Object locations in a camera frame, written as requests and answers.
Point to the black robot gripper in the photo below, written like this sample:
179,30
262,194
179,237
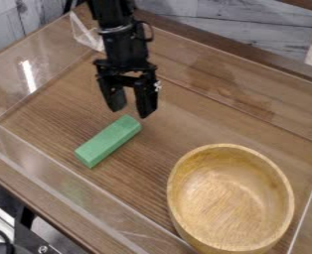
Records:
140,76

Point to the green rectangular block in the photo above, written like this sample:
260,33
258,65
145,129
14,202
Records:
108,141

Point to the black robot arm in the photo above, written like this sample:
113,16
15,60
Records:
122,31

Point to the brown wooden bowl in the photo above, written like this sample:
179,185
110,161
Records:
231,200

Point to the black table leg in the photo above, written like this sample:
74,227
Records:
25,220

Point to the clear acrylic corner bracket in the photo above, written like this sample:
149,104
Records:
86,36

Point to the clear acrylic enclosure wall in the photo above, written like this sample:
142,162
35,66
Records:
227,93

